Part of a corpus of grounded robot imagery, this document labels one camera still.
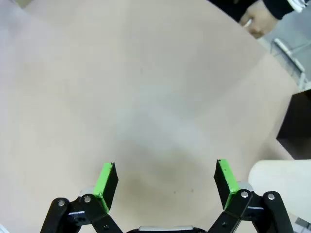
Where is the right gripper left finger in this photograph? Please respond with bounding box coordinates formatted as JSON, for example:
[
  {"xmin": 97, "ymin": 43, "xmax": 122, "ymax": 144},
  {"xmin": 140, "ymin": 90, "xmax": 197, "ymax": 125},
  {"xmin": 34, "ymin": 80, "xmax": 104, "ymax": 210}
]
[{"xmin": 40, "ymin": 162, "xmax": 127, "ymax": 233}]

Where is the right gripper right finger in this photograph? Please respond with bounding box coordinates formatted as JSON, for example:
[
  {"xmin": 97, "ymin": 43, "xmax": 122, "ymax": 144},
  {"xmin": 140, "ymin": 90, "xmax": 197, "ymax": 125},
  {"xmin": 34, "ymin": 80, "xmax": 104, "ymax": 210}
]
[{"xmin": 206, "ymin": 159, "xmax": 296, "ymax": 233}]

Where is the tall white drink container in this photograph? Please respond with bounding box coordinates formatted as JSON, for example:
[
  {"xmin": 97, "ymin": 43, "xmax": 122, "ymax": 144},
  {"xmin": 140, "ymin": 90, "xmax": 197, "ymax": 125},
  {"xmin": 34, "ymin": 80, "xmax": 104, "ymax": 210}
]
[{"xmin": 247, "ymin": 159, "xmax": 311, "ymax": 220}]

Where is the person's left forearm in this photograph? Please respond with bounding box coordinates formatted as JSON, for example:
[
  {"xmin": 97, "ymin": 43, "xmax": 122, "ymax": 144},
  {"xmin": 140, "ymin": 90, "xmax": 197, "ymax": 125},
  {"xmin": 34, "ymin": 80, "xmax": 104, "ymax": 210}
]
[{"xmin": 263, "ymin": 0, "xmax": 296, "ymax": 20}]

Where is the person's left hand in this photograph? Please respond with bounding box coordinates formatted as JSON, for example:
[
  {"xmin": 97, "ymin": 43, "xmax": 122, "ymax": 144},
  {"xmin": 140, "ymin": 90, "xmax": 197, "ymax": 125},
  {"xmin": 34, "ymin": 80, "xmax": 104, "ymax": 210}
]
[{"xmin": 239, "ymin": 3, "xmax": 279, "ymax": 39}]

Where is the black open box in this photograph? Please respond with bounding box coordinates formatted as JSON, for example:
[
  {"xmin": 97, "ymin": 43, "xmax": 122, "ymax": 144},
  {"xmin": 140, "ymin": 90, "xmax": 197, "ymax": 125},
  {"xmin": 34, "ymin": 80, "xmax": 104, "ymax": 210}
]
[{"xmin": 276, "ymin": 89, "xmax": 311, "ymax": 160}]

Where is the long white table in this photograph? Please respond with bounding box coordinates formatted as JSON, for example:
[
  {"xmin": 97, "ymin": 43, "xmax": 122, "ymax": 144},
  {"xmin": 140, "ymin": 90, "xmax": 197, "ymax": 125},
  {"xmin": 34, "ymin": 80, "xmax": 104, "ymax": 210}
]
[{"xmin": 271, "ymin": 37, "xmax": 311, "ymax": 88}]

